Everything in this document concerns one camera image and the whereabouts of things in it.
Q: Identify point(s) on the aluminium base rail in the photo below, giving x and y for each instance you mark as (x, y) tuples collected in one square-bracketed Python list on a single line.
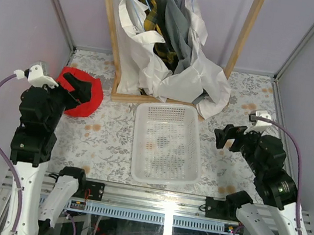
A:
[(154, 200)]

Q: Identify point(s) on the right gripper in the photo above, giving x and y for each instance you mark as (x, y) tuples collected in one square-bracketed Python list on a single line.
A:
[(230, 131)]

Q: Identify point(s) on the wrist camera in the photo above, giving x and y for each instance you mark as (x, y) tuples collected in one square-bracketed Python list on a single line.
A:
[(37, 75), (260, 120)]

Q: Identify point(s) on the white plastic basket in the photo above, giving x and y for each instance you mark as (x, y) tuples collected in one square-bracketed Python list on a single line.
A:
[(166, 144)]

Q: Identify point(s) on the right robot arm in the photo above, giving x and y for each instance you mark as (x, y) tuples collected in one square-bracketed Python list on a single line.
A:
[(265, 156)]

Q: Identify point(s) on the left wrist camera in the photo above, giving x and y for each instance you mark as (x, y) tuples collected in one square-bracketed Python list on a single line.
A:
[(37, 75)]

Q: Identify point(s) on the red cloth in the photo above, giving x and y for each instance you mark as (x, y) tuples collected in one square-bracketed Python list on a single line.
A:
[(86, 108)]

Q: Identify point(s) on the wooden clothes rack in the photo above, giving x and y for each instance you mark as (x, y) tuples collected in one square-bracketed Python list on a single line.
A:
[(140, 99)]

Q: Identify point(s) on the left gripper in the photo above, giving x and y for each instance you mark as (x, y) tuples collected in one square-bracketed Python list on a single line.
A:
[(67, 96)]

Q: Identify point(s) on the yellow plaid shirt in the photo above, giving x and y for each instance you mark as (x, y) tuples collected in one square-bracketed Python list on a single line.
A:
[(156, 22)]

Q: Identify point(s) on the white shirt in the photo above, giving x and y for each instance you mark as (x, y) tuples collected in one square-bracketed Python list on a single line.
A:
[(203, 83), (141, 68)]

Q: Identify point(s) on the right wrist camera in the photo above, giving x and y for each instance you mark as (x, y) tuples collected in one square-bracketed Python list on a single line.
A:
[(260, 120)]

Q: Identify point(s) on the grey shirt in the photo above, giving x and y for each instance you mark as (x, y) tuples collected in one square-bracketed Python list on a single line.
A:
[(173, 34)]

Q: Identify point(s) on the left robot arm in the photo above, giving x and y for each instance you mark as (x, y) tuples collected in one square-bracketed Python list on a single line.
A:
[(41, 108)]

